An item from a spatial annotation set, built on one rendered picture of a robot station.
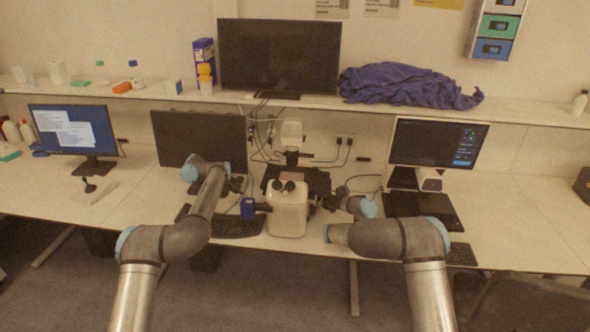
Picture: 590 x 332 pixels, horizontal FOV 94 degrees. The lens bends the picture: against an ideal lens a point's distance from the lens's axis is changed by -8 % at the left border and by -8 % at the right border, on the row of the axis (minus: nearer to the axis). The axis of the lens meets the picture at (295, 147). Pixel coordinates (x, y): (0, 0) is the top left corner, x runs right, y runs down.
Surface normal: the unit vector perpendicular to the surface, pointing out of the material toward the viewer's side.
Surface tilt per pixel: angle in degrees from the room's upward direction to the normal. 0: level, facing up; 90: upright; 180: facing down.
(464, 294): 0
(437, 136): 92
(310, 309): 0
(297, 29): 86
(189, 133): 86
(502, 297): 90
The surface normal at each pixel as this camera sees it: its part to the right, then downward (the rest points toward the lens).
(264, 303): 0.02, -0.87
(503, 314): -0.39, 0.45
